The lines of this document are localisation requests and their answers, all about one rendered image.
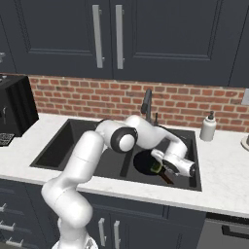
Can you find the pale round dish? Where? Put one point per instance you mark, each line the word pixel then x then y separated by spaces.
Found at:
pixel 245 143

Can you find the black sink tap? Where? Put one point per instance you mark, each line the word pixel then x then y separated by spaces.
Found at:
pixel 147 100

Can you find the black sink basin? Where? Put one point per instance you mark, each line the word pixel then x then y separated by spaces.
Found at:
pixel 61 146

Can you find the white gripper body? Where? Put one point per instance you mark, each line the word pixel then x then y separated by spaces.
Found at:
pixel 160 156

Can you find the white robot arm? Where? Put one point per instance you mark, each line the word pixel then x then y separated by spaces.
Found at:
pixel 81 168

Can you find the black coffee machine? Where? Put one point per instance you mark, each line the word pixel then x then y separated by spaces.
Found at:
pixel 16 103

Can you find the white soap dispenser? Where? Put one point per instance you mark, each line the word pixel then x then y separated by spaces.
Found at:
pixel 207 129

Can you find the dark panel under sink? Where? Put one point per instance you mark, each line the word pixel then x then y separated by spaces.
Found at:
pixel 129 206

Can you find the dark drawer front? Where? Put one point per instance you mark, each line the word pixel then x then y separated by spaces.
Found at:
pixel 32 241
pixel 29 223
pixel 22 194

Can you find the narrow dark upper cupboard door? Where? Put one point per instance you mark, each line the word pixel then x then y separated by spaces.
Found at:
pixel 6 32
pixel 240 61

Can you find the dark lower cupboard door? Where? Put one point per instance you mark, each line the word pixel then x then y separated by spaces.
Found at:
pixel 149 233
pixel 95 230

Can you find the yellow green sponge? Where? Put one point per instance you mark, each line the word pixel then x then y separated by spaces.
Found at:
pixel 156 167

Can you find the grey dishwasher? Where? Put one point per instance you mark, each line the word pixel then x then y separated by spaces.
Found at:
pixel 214 236

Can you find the grey wall socket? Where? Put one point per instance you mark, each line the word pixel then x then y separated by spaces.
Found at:
pixel 245 97

